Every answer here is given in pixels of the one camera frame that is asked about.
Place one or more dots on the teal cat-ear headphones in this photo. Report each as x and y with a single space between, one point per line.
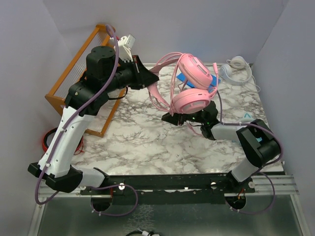
247 118

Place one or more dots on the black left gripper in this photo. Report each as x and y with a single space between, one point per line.
142 76

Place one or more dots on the black front mounting rail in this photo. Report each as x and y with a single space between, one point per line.
169 189

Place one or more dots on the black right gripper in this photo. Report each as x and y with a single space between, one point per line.
175 119

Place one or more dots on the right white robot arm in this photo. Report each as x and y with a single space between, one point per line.
256 139

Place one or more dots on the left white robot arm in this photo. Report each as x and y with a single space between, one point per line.
105 72

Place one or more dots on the wooden tiered shelf rack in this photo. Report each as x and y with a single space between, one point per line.
73 72

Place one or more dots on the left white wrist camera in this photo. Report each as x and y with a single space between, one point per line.
125 45

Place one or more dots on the white headphones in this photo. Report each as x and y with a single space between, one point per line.
237 64

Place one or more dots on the pink cat-ear headphones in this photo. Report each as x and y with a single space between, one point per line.
194 94

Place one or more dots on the blue notebook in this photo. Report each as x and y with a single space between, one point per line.
182 78

